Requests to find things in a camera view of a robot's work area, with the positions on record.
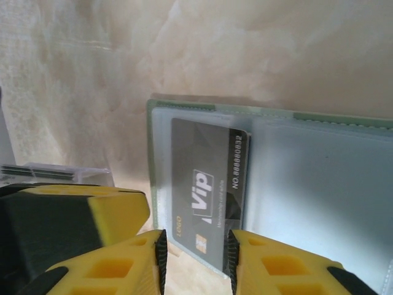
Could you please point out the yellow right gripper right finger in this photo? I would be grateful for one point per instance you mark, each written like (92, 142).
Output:
(282, 273)

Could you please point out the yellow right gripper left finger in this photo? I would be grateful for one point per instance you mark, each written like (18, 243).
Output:
(116, 270)

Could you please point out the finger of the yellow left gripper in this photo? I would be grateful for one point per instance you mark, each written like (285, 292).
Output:
(116, 215)

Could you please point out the green card holder with sleeves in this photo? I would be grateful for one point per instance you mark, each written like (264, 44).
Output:
(307, 184)

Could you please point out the black VIP card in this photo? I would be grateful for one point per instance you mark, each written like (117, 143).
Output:
(196, 147)

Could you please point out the clear acrylic card box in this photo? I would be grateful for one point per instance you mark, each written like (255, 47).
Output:
(92, 175)

